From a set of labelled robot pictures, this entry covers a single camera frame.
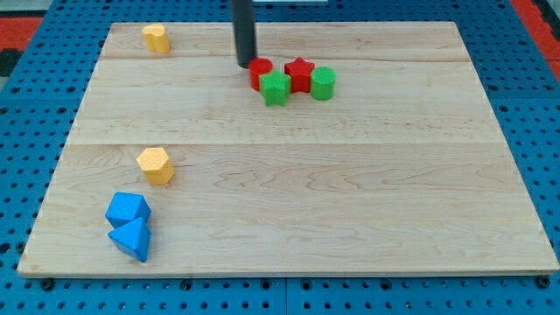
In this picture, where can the blue cube block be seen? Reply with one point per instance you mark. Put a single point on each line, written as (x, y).
(126, 207)

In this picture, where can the green star block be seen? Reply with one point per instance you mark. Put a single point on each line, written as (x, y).
(275, 87)

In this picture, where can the yellow heart block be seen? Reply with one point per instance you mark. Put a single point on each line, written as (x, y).
(155, 38)

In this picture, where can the blue triangle block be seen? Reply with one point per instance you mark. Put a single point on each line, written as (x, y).
(133, 239)

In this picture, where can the red star block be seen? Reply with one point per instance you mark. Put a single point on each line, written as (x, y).
(300, 72)

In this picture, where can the red cylinder block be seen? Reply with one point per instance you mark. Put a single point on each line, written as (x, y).
(257, 67)

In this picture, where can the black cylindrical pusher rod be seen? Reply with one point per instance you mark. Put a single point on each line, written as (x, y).
(244, 30)

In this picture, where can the green cylinder block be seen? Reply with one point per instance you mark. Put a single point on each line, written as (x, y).
(323, 80)

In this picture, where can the yellow hexagon block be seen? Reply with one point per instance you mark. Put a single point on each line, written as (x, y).
(156, 166)

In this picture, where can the light wooden board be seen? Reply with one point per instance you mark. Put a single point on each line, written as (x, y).
(405, 172)

